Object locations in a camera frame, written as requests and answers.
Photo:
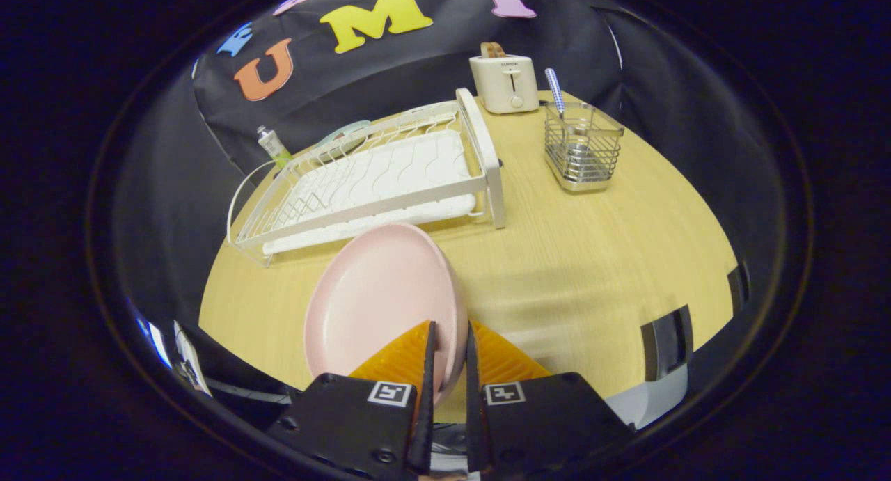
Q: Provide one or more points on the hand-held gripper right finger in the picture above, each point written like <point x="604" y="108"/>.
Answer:
<point x="477" y="425"/>

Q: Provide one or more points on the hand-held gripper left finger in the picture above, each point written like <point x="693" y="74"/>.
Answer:
<point x="424" y="432"/>

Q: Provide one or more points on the pink plate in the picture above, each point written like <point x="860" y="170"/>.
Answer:
<point x="376" y="300"/>

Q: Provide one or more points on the pale blue food plate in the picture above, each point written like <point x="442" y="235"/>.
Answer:
<point x="348" y="129"/>

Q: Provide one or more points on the black grey furniture piece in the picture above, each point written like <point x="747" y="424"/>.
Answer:
<point x="665" y="345"/>
<point x="738" y="289"/>

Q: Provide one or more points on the white paper sheet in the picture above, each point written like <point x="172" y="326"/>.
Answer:
<point x="191" y="359"/>

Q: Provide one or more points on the lit computer screen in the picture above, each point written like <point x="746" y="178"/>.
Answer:
<point x="154" y="342"/>

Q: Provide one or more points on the clear bottle with green liquid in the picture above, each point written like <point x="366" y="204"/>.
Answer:
<point x="273" y="147"/>

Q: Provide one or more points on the white toaster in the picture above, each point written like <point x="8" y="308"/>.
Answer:
<point x="505" y="84"/>

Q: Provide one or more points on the black backdrop cloth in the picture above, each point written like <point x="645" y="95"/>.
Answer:
<point x="418" y="70"/>

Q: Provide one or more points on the brown bread slice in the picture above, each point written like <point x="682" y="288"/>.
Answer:
<point x="493" y="49"/>

